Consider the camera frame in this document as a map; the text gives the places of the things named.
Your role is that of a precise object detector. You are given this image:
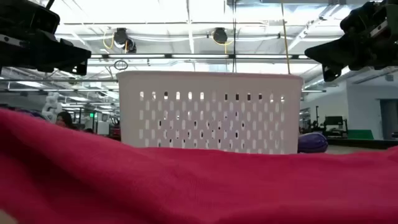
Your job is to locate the black hanging cable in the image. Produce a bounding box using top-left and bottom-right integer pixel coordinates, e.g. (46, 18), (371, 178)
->
(231, 0), (238, 74)

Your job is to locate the grey horizontal rail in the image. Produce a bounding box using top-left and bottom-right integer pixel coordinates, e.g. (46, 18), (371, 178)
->
(0, 78), (119, 83)

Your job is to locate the grey door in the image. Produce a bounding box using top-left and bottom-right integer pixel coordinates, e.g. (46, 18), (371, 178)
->
(379, 98), (398, 140)

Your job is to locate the person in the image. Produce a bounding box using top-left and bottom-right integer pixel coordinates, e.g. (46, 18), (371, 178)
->
(55, 111), (78, 130)

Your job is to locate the red folded cloth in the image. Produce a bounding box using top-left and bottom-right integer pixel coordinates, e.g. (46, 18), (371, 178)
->
(0, 107), (398, 224)

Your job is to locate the black cable loop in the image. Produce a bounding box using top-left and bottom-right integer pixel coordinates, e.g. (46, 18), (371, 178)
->
(113, 59), (129, 71)

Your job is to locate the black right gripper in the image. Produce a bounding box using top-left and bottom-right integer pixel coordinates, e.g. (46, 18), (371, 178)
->
(304, 0), (398, 82)

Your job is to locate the white robot figure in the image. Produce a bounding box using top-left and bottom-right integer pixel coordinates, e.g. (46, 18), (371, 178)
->
(41, 91), (63, 124)

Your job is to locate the green panel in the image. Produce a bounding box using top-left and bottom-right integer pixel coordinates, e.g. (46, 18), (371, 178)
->
(347, 129), (375, 141)

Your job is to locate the purple toy eggplant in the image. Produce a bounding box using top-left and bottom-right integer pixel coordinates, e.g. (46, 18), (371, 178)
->
(297, 132), (329, 154)

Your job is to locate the black overhead frame bar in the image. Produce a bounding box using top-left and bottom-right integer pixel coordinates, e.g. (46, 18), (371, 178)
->
(88, 53), (321, 60)

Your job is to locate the yellow hanging cable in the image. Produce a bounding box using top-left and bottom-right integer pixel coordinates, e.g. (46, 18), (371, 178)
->
(280, 0), (292, 75)

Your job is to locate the black ceiling cable reel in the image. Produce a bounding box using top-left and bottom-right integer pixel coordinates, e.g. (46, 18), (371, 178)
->
(212, 27), (229, 45)
(113, 27), (137, 54)

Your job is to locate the black background machine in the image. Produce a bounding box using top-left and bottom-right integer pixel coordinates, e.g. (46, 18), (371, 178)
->
(310, 105), (349, 138)

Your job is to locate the white perforated plastic basket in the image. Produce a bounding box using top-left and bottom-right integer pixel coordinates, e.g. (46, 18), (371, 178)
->
(116, 70), (304, 156)

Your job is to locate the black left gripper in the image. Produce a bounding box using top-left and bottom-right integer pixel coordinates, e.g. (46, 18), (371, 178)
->
(0, 0), (92, 77)

